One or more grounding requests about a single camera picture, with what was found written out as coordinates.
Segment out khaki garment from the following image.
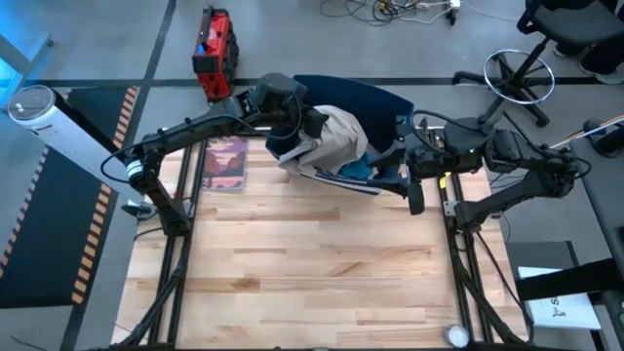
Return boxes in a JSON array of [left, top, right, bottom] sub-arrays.
[[277, 104, 371, 177]]

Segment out black side table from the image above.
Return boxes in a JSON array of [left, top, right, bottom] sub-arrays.
[[505, 136, 624, 351]]

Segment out white printed paper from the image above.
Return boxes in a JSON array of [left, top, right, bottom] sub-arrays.
[[517, 266, 604, 332]]

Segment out yellow white rod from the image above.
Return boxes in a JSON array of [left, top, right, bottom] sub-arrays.
[[550, 114, 624, 150]]

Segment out grey garment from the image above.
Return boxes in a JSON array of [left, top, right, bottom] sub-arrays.
[[278, 137, 326, 170]]

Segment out small white ball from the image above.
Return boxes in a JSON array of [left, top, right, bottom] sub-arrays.
[[446, 324, 472, 349]]

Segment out navy fabric storage bin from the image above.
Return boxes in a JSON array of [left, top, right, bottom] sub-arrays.
[[266, 74, 415, 197]]

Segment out white tower air purifier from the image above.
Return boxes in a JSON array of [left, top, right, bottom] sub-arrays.
[[7, 84, 147, 206]]

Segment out black strap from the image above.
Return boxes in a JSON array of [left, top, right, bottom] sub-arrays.
[[515, 257, 624, 302]]

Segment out person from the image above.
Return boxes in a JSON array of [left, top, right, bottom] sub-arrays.
[[553, 0, 624, 87]]

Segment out black office chair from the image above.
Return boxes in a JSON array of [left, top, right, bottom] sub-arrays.
[[452, 0, 624, 130]]

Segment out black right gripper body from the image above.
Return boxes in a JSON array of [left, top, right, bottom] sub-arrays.
[[407, 140, 448, 181]]

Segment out black aluminium table frame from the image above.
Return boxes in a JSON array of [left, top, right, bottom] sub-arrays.
[[114, 124, 533, 351]]

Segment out black mat with orange stripes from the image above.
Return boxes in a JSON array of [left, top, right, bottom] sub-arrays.
[[0, 86, 140, 309]]

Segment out tangled floor cables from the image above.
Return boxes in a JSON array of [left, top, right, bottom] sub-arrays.
[[319, 0, 452, 27]]

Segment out sunset landscape picture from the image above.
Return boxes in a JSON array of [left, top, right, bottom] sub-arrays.
[[201, 136, 250, 192]]

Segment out teal garment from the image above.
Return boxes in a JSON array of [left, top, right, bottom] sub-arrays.
[[339, 151, 376, 180]]

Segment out red tool case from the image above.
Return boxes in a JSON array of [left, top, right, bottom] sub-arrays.
[[191, 5, 241, 104]]

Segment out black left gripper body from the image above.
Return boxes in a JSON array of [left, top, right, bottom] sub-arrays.
[[292, 107, 331, 142]]

